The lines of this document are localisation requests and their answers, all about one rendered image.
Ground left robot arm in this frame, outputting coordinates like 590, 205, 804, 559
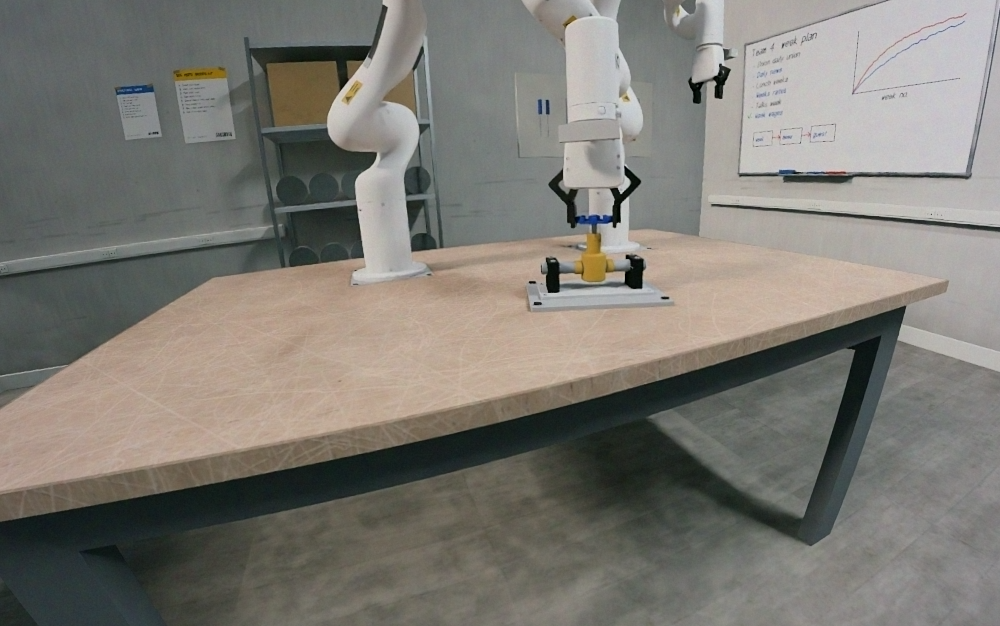
589, 0, 738, 252

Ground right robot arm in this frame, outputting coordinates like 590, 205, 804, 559
327, 0, 630, 281

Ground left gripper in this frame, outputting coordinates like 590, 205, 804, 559
688, 45, 731, 104

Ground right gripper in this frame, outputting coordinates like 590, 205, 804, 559
548, 128, 641, 229

